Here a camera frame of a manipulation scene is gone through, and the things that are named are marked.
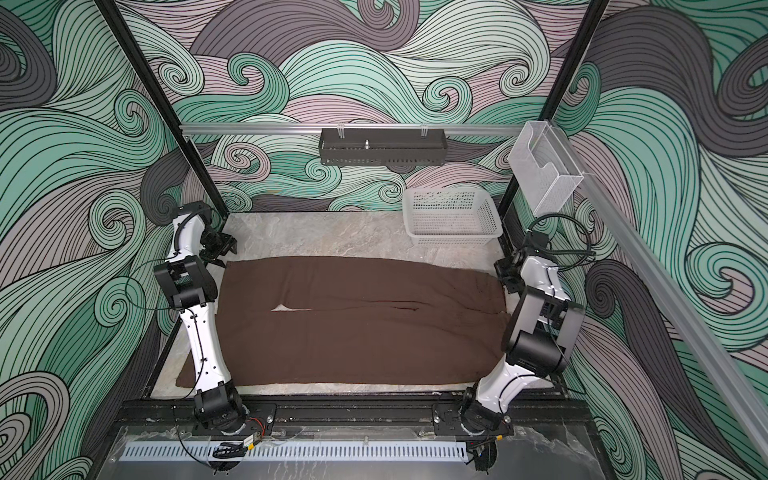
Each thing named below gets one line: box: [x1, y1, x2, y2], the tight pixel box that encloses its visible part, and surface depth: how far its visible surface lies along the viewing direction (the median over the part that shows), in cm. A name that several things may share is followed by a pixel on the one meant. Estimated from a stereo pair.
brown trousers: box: [176, 257, 507, 388], surface depth 92 cm
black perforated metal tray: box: [319, 128, 448, 165], surface depth 97 cm
